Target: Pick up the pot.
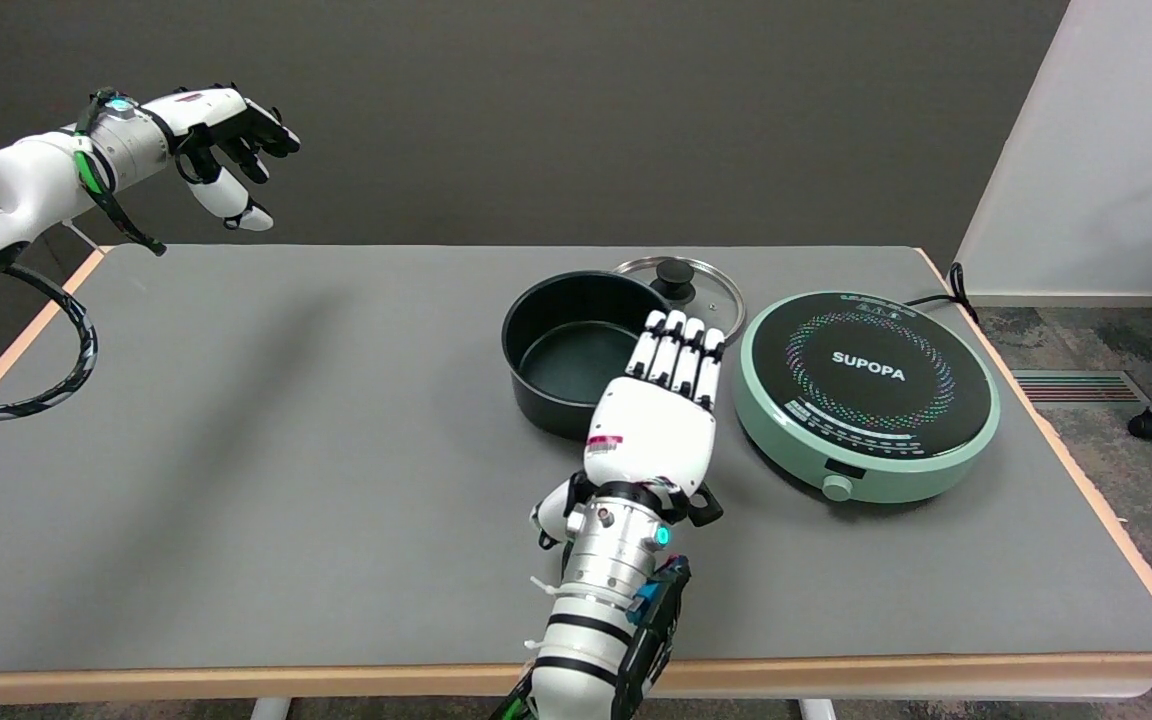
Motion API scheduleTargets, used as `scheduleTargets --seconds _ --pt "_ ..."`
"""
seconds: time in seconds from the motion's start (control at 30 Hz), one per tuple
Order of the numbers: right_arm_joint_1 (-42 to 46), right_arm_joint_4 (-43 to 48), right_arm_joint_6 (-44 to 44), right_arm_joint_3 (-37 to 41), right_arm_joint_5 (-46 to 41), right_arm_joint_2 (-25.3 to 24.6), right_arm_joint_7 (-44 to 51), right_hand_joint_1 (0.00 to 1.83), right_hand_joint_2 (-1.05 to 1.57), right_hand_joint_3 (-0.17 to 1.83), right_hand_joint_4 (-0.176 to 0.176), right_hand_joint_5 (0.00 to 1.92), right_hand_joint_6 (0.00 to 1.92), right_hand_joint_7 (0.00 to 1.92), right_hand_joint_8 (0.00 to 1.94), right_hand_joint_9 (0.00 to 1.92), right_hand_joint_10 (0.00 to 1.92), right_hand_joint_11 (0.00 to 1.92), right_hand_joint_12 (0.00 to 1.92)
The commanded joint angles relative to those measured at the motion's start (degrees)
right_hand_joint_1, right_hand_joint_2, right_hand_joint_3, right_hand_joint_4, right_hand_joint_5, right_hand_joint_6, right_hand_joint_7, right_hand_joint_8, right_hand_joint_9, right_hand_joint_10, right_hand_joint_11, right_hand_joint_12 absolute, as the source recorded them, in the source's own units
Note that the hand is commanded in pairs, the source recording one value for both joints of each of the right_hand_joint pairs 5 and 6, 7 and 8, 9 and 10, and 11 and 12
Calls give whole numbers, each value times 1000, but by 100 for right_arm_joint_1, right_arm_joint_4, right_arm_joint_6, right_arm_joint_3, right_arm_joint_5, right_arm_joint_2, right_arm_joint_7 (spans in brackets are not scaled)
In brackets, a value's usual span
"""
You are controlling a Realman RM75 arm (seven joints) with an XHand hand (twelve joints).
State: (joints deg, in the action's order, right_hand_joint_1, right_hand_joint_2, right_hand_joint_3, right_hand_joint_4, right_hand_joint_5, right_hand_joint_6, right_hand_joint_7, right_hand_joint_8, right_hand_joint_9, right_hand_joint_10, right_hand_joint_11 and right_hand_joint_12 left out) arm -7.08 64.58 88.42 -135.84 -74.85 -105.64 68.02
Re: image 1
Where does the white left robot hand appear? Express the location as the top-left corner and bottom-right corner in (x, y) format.
(143, 84), (301, 233)

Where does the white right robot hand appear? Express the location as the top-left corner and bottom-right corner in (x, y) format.
(530, 309), (728, 549)

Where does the black saucepan with handle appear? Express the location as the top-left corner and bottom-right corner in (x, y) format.
(501, 270), (725, 528)

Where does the glass lid black knob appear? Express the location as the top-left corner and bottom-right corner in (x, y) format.
(614, 256), (747, 353)

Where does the green round induction cooker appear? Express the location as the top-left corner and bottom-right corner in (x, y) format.
(733, 290), (1002, 504)

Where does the striped floor vent grille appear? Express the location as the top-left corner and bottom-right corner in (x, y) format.
(1011, 370), (1151, 404)

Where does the green black wrist cable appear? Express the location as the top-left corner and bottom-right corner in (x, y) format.
(73, 88), (168, 257)

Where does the black green right arm cable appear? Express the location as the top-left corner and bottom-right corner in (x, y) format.
(614, 555), (693, 720)

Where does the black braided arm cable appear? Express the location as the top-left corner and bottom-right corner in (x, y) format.
(0, 262), (99, 422)

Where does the black cooker power cord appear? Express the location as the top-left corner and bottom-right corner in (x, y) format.
(901, 262), (980, 326)

